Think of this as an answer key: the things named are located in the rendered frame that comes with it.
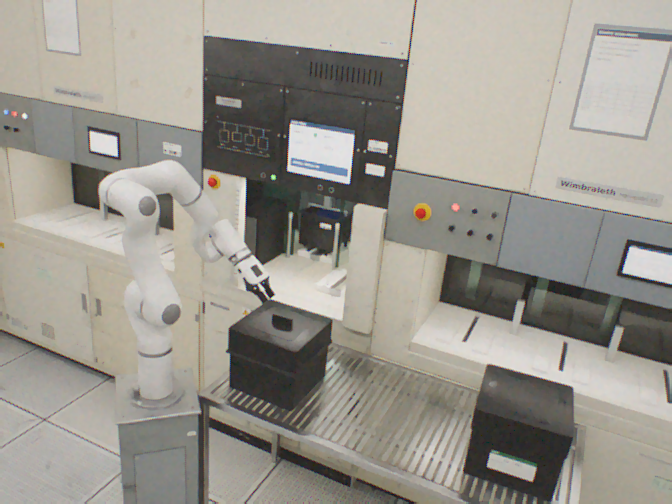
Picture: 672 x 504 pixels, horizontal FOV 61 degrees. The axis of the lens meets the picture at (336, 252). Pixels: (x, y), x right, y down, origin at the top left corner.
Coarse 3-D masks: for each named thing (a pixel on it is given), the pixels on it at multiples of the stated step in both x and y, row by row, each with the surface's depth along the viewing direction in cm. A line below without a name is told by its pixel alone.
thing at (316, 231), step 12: (312, 204) 305; (324, 204) 300; (300, 216) 299; (312, 216) 296; (348, 216) 304; (300, 228) 301; (312, 228) 298; (324, 228) 295; (348, 228) 308; (300, 240) 304; (312, 240) 301; (324, 240) 297
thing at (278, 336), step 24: (264, 312) 216; (288, 312) 217; (312, 312) 219; (240, 336) 201; (264, 336) 199; (288, 336) 201; (312, 336) 202; (264, 360) 199; (288, 360) 194; (312, 360) 205
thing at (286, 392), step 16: (240, 368) 206; (256, 368) 203; (320, 368) 217; (240, 384) 209; (256, 384) 205; (272, 384) 202; (288, 384) 198; (304, 384) 207; (272, 400) 204; (288, 400) 201
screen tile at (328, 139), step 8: (328, 136) 221; (336, 136) 220; (344, 136) 218; (328, 144) 222; (336, 144) 221; (344, 144) 219; (328, 152) 223; (336, 152) 222; (344, 152) 220; (328, 160) 224; (336, 160) 223; (344, 160) 221
